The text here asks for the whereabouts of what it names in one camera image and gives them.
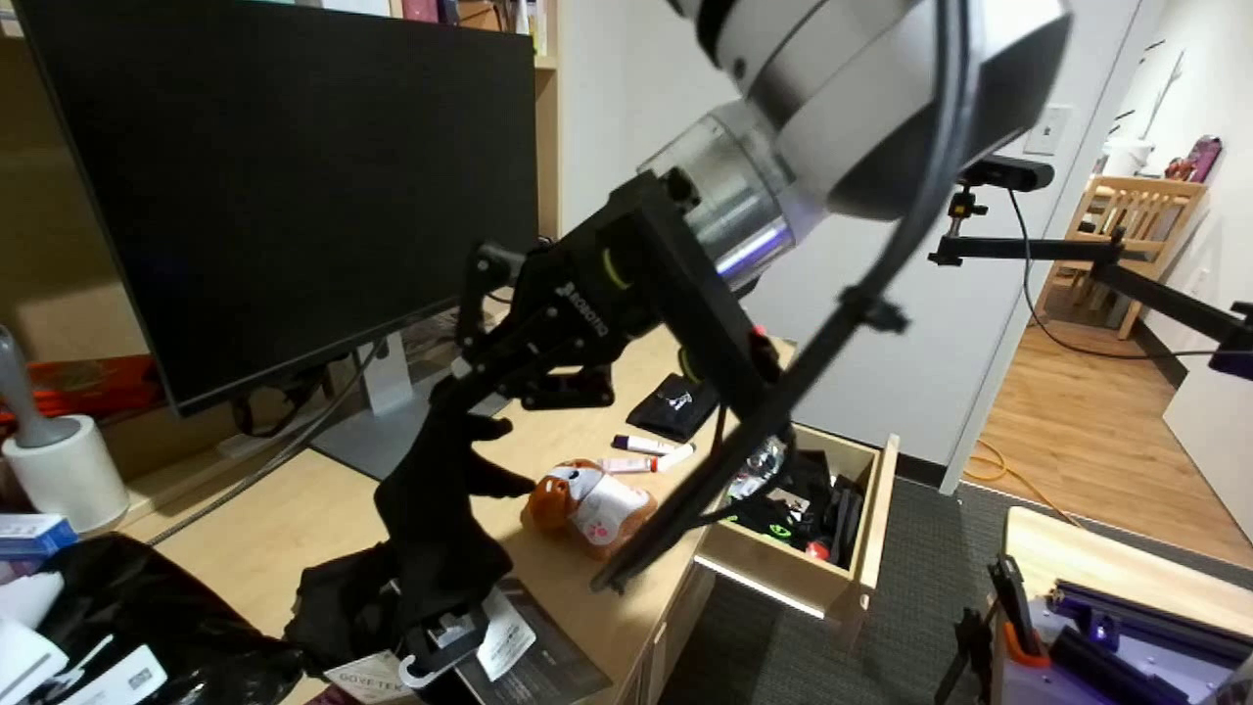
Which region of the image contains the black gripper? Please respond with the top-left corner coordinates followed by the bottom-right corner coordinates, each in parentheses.
top-left (454, 168), bottom-right (781, 427)

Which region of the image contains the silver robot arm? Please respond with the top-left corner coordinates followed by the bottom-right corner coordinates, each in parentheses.
top-left (459, 0), bottom-right (1074, 444)

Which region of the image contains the grey monitor stand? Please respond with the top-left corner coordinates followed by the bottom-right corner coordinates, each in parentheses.
top-left (313, 333), bottom-right (454, 483)

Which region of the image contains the red white marker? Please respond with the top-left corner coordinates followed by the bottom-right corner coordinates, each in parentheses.
top-left (612, 436), bottom-right (695, 470)

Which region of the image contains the black wallet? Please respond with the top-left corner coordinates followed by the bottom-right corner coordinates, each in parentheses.
top-left (626, 371), bottom-right (715, 444)

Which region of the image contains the brown plush toy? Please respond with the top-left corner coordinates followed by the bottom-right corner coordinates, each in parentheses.
top-left (519, 465), bottom-right (655, 554)

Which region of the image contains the black computer monitor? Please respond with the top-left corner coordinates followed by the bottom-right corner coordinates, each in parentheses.
top-left (13, 0), bottom-right (535, 410)

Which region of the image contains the black folded cloth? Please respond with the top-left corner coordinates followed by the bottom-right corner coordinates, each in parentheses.
top-left (280, 546), bottom-right (412, 675)

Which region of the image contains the wooden drawer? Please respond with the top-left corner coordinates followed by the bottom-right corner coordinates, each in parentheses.
top-left (695, 427), bottom-right (899, 623)

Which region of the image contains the black bag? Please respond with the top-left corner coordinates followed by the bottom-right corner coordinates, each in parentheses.
top-left (39, 534), bottom-right (301, 705)

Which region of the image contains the blue box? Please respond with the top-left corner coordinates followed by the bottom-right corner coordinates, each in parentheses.
top-left (0, 513), bottom-right (77, 563)

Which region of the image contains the wooden chair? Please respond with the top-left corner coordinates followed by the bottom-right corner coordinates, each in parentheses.
top-left (1040, 176), bottom-right (1204, 338)

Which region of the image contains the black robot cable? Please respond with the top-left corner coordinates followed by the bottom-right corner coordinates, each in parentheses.
top-left (591, 0), bottom-right (975, 594)

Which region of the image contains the black camera on boom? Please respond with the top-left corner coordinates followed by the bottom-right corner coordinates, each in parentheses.
top-left (933, 157), bottom-right (1253, 379)

